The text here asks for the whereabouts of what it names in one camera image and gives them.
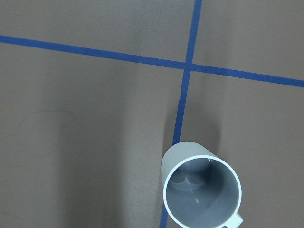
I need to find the white plastic mug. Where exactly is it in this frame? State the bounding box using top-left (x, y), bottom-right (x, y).
top-left (161, 142), bottom-right (243, 228)

